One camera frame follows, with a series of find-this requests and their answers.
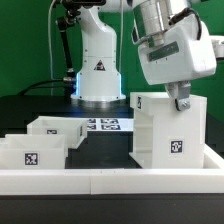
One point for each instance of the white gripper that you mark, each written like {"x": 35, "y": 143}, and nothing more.
{"x": 182, "y": 57}

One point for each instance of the white drawer cabinet frame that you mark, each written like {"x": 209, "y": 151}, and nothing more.
{"x": 164, "y": 137}

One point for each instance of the white drawer box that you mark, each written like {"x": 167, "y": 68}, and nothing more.
{"x": 23, "y": 151}
{"x": 74, "y": 129}

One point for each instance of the white drawer box front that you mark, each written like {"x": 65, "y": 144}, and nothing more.
{"x": 23, "y": 151}

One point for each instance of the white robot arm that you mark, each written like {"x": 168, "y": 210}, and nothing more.
{"x": 93, "y": 43}

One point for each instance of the fiducial marker sheet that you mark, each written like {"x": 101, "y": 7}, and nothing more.
{"x": 110, "y": 124}

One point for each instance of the white workspace border wall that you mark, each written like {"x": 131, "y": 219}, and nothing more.
{"x": 209, "y": 179}

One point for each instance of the black camera stand pole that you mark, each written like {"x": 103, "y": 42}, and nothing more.
{"x": 63, "y": 23}

